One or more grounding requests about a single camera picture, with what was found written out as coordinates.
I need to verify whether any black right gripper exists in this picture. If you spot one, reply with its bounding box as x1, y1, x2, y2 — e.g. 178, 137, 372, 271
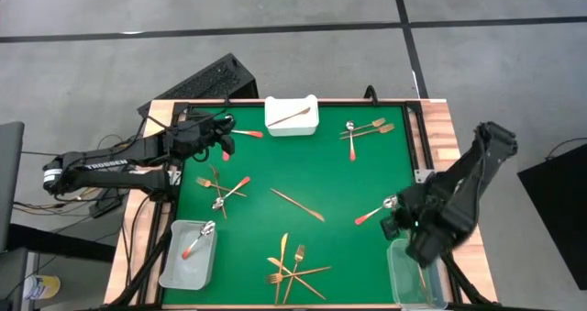
394, 186, 456, 269

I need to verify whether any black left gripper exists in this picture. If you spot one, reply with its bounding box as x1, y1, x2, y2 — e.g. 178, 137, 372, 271
172, 113, 238, 161

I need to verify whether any gold knife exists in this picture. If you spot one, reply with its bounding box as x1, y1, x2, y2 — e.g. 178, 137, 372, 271
270, 187, 327, 223
267, 256, 328, 302
273, 232, 290, 306
267, 106, 312, 128

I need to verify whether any white plastic bin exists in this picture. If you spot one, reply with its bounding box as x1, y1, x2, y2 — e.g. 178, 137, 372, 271
263, 94, 321, 139

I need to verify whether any clear plastic bin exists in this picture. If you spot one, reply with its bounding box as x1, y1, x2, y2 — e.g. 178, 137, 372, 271
385, 237, 449, 310

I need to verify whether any green table mat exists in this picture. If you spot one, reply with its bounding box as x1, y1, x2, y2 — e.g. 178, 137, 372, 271
162, 105, 426, 305

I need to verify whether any gray plastic bin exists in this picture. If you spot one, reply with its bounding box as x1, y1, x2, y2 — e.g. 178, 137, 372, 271
158, 218, 219, 292

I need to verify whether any black case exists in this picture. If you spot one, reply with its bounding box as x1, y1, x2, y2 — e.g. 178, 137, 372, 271
516, 138, 587, 292

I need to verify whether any black floor mat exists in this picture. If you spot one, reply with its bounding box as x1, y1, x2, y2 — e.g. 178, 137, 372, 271
8, 222, 118, 262

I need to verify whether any dark gray panel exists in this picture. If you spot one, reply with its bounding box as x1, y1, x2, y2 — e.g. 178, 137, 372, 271
0, 120, 26, 253

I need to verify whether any yellow white canister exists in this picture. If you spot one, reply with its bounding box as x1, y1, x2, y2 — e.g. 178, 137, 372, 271
21, 273, 62, 302

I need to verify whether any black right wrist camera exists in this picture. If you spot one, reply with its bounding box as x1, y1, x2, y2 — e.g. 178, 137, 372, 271
380, 214, 402, 241

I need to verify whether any black clamp handle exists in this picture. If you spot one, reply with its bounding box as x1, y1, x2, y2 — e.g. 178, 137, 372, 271
363, 84, 382, 106

